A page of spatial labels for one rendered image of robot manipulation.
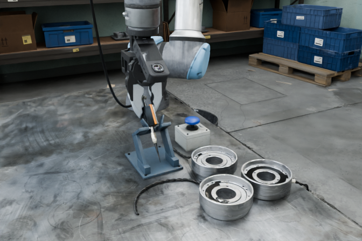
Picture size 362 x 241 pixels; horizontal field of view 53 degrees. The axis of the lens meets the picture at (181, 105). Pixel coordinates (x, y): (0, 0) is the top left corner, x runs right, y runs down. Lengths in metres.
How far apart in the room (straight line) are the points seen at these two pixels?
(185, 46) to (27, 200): 0.62
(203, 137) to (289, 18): 3.87
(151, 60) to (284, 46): 4.12
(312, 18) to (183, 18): 3.46
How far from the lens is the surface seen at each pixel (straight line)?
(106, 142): 1.00
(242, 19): 4.98
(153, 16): 0.78
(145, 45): 0.78
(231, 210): 0.69
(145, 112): 0.83
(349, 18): 5.37
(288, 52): 4.80
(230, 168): 0.80
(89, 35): 4.18
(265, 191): 0.75
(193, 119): 0.93
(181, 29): 1.14
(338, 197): 2.32
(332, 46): 4.37
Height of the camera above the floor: 1.24
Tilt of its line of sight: 21 degrees down
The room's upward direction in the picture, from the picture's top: 1 degrees counter-clockwise
